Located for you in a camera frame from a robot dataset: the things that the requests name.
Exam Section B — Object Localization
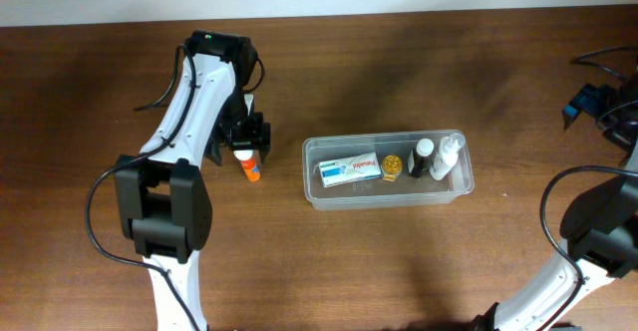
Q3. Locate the black cable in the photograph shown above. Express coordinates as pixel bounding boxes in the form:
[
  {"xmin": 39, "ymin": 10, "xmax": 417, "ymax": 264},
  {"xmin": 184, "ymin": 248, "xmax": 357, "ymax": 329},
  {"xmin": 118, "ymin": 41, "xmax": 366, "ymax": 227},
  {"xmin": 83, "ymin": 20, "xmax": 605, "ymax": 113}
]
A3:
[
  {"xmin": 539, "ymin": 45, "xmax": 638, "ymax": 331},
  {"xmin": 84, "ymin": 44, "xmax": 265, "ymax": 331}
]

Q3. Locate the orange tube white cap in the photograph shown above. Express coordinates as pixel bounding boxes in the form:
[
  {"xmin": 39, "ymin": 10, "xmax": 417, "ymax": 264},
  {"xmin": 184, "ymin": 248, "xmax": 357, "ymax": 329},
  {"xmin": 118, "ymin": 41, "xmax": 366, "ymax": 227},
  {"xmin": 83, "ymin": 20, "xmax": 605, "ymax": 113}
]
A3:
[{"xmin": 233, "ymin": 150, "xmax": 260, "ymax": 182}]

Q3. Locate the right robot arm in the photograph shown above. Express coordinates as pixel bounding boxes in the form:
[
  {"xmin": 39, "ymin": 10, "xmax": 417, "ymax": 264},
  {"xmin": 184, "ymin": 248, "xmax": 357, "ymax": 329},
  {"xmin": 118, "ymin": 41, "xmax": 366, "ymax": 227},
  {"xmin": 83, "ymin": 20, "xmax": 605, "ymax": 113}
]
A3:
[{"xmin": 469, "ymin": 77, "xmax": 637, "ymax": 330}]

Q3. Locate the small jar gold lid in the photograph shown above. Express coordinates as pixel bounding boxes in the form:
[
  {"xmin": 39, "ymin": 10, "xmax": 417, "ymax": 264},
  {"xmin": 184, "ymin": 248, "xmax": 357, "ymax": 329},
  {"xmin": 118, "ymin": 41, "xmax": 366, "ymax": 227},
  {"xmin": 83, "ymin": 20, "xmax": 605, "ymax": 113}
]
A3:
[{"xmin": 381, "ymin": 155, "xmax": 403, "ymax": 181}]

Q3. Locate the white plastic bottle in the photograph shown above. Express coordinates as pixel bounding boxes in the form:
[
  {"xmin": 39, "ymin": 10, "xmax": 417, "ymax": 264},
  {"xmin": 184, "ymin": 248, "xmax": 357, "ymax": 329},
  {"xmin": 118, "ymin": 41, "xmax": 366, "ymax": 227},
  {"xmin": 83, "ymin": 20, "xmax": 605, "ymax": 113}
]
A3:
[{"xmin": 429, "ymin": 133, "xmax": 466, "ymax": 180}]

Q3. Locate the clear plastic container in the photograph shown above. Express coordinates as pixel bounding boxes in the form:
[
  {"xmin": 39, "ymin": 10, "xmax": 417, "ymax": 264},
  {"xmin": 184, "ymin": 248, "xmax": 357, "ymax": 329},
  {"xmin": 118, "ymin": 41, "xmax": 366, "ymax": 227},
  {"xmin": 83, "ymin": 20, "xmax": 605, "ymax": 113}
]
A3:
[{"xmin": 302, "ymin": 130, "xmax": 475, "ymax": 210}]

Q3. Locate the right black cable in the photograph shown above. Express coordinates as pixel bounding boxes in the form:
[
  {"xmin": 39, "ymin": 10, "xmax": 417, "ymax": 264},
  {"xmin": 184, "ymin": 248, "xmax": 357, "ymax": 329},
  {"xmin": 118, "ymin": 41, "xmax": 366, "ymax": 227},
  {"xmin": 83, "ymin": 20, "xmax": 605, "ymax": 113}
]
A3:
[{"xmin": 539, "ymin": 45, "xmax": 638, "ymax": 331}]

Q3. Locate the left black cable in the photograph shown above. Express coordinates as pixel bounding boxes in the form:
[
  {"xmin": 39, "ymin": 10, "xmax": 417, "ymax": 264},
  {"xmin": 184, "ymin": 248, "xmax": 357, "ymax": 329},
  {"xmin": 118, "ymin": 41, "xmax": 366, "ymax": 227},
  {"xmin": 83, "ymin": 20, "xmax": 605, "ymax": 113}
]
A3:
[{"xmin": 84, "ymin": 44, "xmax": 265, "ymax": 331}]

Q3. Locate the white Panadol box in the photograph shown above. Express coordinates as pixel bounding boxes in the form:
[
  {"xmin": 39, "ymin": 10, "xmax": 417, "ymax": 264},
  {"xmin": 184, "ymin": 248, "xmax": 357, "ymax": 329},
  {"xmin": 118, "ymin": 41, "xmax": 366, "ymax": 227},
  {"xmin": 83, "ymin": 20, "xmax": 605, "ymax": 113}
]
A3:
[{"xmin": 318, "ymin": 153, "xmax": 382, "ymax": 187}]

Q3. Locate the dark bottle white cap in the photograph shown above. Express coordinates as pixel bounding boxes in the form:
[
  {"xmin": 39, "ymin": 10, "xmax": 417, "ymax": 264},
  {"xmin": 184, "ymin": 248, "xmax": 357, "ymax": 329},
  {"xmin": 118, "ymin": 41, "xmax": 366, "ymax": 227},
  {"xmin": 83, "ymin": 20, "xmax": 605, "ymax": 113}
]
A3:
[{"xmin": 408, "ymin": 139, "xmax": 435, "ymax": 178}]

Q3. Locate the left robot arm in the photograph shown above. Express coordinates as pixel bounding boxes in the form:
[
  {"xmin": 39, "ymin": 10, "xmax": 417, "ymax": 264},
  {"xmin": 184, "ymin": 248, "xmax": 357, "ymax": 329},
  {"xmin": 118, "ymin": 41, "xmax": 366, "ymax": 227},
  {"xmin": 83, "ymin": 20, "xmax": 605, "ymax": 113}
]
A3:
[{"xmin": 115, "ymin": 30, "xmax": 271, "ymax": 330}]

